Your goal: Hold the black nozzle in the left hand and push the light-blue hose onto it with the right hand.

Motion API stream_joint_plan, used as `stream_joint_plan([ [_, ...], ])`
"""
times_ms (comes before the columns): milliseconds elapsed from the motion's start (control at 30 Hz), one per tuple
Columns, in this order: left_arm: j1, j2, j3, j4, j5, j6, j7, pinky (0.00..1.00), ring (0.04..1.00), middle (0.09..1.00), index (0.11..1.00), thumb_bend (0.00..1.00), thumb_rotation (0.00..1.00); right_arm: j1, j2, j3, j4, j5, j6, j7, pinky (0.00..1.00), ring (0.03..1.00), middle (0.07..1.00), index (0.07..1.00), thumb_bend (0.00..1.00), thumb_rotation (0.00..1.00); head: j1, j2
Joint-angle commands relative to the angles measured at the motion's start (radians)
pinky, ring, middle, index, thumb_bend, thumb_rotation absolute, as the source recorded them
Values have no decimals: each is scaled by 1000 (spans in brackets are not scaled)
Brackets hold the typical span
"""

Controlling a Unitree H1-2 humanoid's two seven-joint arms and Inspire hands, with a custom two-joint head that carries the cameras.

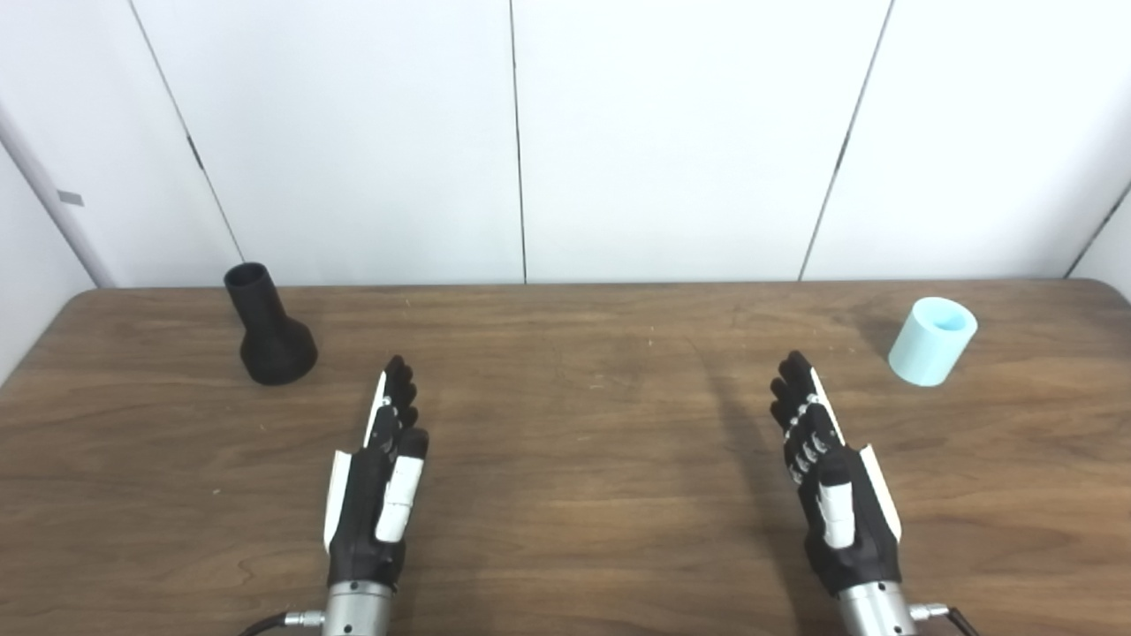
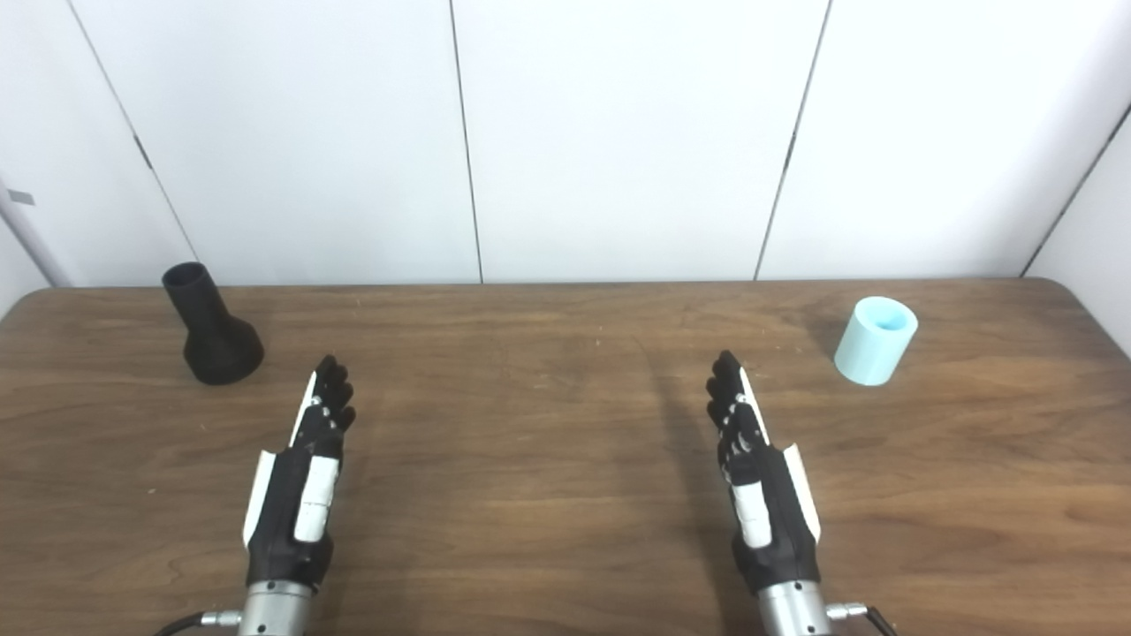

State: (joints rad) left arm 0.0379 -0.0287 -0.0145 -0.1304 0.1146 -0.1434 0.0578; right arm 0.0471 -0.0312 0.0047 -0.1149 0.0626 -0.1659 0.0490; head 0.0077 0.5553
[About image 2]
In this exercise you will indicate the small grey wall tape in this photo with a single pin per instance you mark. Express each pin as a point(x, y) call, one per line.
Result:
point(21, 197)

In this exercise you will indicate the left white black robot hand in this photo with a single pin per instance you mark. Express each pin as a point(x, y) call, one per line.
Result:
point(287, 512)

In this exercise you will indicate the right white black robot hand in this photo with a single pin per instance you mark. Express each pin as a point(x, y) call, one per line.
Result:
point(770, 521)

